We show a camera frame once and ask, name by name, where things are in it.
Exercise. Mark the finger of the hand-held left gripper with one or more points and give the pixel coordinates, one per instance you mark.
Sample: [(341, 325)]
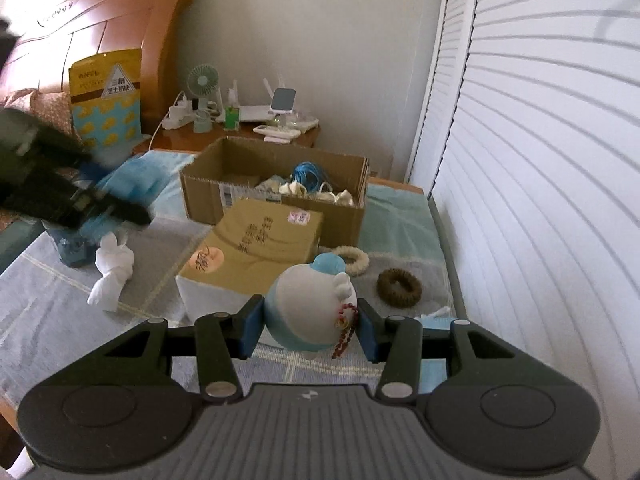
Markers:
[(87, 162), (120, 212)]

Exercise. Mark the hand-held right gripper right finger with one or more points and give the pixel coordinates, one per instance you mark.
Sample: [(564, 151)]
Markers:
[(367, 336)]

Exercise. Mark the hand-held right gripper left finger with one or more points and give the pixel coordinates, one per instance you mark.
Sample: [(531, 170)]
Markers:
[(250, 331)]

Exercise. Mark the blue face mask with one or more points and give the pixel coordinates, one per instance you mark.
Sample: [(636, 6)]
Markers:
[(135, 182), (436, 323)]

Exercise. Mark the blue and white toy figure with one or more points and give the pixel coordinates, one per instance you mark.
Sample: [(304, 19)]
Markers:
[(305, 305)]

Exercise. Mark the brown cardboard box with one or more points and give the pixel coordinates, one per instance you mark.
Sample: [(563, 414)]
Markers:
[(210, 200)]

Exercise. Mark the cream sachet with blue ribbon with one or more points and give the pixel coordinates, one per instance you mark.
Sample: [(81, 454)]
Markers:
[(345, 196)]

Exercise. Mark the white cloth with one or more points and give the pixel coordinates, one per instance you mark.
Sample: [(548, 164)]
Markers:
[(112, 265)]

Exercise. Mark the yellow snack bag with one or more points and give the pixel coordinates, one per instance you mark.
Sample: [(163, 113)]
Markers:
[(107, 110)]

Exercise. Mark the brown hair scrunchie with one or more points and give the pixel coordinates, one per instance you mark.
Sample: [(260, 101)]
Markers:
[(400, 287)]

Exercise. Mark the brown floral cloth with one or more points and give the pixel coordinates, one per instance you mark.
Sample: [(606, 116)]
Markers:
[(45, 105)]

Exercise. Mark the cream hair scrunchie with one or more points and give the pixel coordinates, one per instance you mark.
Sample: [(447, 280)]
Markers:
[(357, 262)]

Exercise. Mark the kraft paper tissue pack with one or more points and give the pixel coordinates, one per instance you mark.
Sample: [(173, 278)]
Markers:
[(250, 247)]

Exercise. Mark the wooden nightstand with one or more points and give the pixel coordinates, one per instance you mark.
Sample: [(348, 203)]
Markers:
[(180, 141)]

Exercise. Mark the white power strip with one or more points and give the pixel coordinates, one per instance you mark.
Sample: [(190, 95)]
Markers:
[(180, 116)]

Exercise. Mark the grey plaid blanket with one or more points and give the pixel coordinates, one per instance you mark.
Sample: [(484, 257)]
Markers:
[(50, 310)]

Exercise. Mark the green mini fan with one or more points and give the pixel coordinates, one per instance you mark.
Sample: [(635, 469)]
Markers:
[(202, 80)]

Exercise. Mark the green bottle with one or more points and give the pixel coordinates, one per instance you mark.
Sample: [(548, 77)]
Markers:
[(233, 117)]

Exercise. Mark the wooden headboard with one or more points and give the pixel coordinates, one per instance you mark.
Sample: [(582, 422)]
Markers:
[(125, 15)]

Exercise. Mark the white router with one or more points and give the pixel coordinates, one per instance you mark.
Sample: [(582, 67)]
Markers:
[(255, 112)]

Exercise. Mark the white remote control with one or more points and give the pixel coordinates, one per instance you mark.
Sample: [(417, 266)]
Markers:
[(275, 132)]

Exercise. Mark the white stand with grey screen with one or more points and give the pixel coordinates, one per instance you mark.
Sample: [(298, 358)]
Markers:
[(283, 100)]

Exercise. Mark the white louvered closet door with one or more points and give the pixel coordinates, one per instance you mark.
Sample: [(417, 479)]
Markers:
[(440, 60), (550, 160)]

